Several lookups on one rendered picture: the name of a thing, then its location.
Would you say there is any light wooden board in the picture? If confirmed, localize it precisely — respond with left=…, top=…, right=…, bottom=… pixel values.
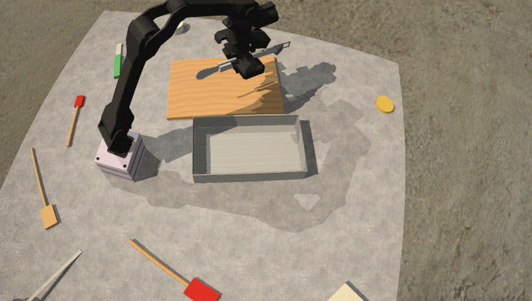
left=325, top=283, right=363, bottom=301

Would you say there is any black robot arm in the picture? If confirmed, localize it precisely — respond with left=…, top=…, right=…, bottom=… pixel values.
left=98, top=0, right=279, bottom=158

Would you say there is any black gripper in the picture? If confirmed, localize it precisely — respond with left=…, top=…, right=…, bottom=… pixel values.
left=215, top=28, right=265, bottom=80

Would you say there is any yellow flat disc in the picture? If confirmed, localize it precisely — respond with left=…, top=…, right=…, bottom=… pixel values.
left=376, top=95, right=393, bottom=114

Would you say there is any orange wooden board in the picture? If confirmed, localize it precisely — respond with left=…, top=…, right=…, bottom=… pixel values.
left=167, top=56, right=284, bottom=120

